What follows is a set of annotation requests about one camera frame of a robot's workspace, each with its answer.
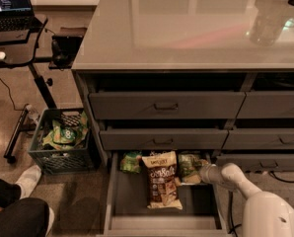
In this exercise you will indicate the black rolling laptop stand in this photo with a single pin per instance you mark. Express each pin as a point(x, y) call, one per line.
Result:
point(22, 55)

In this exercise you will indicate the grey bottom right drawer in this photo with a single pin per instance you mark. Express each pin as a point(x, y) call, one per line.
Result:
point(259, 162)

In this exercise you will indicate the grey drawer cabinet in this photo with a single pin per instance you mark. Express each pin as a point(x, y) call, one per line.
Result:
point(187, 45)

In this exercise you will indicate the black side tray with device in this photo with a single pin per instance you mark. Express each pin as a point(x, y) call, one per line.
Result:
point(65, 45)

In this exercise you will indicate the grey top left drawer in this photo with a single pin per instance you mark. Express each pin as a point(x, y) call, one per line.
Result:
point(166, 105)

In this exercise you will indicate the grey middle left drawer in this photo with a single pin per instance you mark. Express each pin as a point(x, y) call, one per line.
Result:
point(163, 138)

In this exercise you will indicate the grey middle right drawer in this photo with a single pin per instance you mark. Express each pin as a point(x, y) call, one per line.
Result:
point(260, 138)

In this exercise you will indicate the brown sea salt chip bag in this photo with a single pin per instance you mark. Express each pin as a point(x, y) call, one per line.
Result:
point(162, 186)

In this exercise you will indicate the open laptop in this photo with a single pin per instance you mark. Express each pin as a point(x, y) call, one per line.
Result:
point(18, 15)

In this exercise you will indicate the open bottom left drawer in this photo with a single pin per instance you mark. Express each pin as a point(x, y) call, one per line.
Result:
point(127, 214)

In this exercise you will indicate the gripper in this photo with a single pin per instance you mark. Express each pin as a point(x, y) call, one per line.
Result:
point(208, 173)

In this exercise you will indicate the grey top right drawer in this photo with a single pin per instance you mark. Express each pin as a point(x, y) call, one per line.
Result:
point(268, 105)

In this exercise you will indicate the grey drawer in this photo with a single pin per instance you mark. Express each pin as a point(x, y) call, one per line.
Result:
point(259, 162)
point(260, 138)
point(166, 105)
point(268, 105)
point(163, 138)

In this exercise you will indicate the green snack bags in crate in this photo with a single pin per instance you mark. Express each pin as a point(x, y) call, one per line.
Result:
point(67, 132)

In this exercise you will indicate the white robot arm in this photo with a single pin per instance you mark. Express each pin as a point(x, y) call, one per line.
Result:
point(265, 214)

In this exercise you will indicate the green jalapeno chip bag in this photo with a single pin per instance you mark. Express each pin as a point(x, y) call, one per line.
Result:
point(188, 164)

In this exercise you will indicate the dark green plastic crate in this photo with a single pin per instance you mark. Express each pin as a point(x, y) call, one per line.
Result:
point(53, 161)

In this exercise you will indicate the white shoe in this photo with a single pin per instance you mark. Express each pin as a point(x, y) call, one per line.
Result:
point(29, 180)

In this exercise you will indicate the small green snack bag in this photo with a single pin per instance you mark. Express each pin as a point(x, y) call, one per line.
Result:
point(130, 163)

